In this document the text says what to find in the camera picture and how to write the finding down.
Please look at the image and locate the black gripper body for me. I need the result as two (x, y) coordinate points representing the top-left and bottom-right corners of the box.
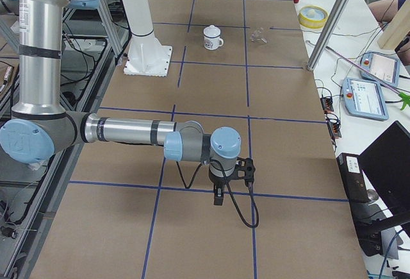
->
(209, 176), (229, 194)

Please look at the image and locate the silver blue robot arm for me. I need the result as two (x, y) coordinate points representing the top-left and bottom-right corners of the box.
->
(1, 0), (241, 205)

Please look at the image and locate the white enamel mug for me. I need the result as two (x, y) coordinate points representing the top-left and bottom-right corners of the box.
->
(203, 34), (224, 51)

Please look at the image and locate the black computer box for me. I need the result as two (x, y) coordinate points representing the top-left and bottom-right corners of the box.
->
(337, 153), (398, 260)

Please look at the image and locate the near teach pendant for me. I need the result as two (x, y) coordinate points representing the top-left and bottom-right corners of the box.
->
(342, 78), (389, 121)

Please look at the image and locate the teach pendant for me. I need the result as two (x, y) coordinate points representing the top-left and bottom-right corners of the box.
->
(342, 78), (389, 121)
(360, 51), (400, 87)

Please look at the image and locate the black monitor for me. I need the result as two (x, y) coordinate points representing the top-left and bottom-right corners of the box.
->
(357, 120), (410, 228)

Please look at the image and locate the yellow tape roll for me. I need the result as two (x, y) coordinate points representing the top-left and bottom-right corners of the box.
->
(298, 5), (329, 29)

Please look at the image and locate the far teach pendant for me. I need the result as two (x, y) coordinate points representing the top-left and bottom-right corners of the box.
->
(360, 51), (400, 87)

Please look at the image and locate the metal reacher grabber stick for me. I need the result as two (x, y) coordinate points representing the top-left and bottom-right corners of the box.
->
(325, 46), (409, 110)

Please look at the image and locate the seated person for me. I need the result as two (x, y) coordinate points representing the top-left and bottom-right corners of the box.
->
(368, 0), (406, 25)

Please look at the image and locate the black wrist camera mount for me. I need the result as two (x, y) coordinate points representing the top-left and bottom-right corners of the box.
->
(231, 157), (256, 187)

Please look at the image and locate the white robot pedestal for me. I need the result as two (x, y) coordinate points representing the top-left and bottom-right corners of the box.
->
(122, 0), (172, 77)

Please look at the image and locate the aluminium frame post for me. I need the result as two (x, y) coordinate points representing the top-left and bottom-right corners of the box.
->
(307, 0), (349, 71)

